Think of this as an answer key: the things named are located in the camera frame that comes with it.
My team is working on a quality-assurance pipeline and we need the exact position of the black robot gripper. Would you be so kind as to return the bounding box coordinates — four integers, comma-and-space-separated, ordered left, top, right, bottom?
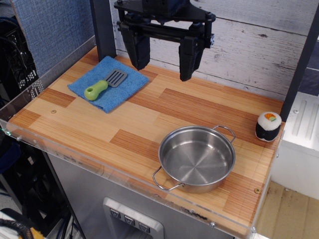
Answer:
114, 0, 216, 81

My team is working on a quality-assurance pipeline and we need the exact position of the stainless steel pot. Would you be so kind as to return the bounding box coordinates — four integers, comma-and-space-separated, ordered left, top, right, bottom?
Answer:
158, 125, 236, 193

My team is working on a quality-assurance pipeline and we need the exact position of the plush sushi roll toy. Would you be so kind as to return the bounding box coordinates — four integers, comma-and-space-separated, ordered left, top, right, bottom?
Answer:
255, 112, 282, 142

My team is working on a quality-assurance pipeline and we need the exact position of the blue microfiber cloth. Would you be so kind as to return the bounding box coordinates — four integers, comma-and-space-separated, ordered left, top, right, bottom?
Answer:
68, 56, 149, 113

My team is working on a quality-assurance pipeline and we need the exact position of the clear acrylic table guard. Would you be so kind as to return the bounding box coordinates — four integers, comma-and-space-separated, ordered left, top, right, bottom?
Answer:
0, 96, 282, 238

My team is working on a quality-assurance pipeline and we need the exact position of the grey button control panel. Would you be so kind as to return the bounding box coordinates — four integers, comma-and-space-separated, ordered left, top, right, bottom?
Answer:
103, 197, 164, 239

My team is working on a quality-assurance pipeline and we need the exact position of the green handled grey spatula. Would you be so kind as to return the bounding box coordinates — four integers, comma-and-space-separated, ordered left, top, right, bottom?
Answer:
84, 69, 127, 101

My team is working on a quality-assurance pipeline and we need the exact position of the dark grey left post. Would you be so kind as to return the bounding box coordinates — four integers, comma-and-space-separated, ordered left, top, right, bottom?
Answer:
90, 0, 117, 61

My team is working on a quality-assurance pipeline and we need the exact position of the dark grey post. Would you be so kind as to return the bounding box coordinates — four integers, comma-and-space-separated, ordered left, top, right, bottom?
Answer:
281, 0, 319, 123
90, 0, 117, 61

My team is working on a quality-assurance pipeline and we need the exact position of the dark grey right post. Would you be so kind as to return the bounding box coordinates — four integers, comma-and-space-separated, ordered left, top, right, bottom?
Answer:
281, 0, 319, 123

